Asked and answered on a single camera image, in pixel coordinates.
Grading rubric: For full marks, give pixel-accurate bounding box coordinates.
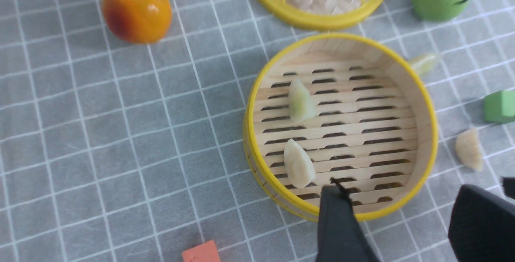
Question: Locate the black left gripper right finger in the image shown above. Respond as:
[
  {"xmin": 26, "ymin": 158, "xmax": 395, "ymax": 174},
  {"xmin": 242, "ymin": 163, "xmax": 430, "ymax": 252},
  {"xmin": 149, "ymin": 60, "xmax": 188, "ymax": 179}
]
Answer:
[{"xmin": 448, "ymin": 184, "xmax": 515, "ymax": 262}]

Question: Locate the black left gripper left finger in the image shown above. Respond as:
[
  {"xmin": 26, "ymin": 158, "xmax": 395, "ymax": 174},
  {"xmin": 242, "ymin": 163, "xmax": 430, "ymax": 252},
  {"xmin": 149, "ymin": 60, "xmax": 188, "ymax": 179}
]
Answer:
[{"xmin": 316, "ymin": 185, "xmax": 379, "ymax": 262}]

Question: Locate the white dumpling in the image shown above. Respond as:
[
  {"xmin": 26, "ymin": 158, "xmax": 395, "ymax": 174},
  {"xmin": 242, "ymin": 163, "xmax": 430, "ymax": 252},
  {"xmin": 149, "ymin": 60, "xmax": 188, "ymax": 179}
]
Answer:
[
  {"xmin": 455, "ymin": 128, "xmax": 484, "ymax": 172},
  {"xmin": 284, "ymin": 138, "xmax": 316, "ymax": 188}
]

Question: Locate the pale green dumpling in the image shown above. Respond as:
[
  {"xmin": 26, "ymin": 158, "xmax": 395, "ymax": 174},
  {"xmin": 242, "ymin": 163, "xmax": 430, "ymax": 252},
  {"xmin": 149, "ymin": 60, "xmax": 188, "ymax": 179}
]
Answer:
[
  {"xmin": 407, "ymin": 53, "xmax": 440, "ymax": 76},
  {"xmin": 288, "ymin": 78, "xmax": 318, "ymax": 123}
]

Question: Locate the yellow bamboo steamer tray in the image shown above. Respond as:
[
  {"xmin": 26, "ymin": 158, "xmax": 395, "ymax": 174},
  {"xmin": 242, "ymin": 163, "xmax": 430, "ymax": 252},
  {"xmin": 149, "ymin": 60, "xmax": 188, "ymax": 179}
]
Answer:
[{"xmin": 243, "ymin": 33, "xmax": 439, "ymax": 221}]

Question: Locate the green foam cube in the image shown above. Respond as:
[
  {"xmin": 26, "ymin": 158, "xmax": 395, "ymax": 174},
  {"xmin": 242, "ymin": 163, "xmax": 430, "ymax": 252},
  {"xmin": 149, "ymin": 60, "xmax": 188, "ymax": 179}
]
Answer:
[{"xmin": 482, "ymin": 90, "xmax": 515, "ymax": 124}]

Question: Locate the orange foam cube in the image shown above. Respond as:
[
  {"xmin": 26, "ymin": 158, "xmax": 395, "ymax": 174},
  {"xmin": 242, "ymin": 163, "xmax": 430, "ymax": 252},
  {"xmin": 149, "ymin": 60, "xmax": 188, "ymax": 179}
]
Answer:
[{"xmin": 182, "ymin": 240, "xmax": 221, "ymax": 262}]

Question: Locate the grey checkered tablecloth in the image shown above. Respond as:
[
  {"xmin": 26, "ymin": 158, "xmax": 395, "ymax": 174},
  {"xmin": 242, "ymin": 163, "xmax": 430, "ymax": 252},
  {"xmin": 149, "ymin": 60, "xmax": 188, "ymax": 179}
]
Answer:
[{"xmin": 0, "ymin": 0, "xmax": 514, "ymax": 262}]

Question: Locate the orange toy pear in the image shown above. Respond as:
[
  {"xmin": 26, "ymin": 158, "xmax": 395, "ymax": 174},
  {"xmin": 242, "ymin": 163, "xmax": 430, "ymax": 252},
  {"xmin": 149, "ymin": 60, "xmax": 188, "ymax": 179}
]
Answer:
[{"xmin": 101, "ymin": 0, "xmax": 173, "ymax": 44}]

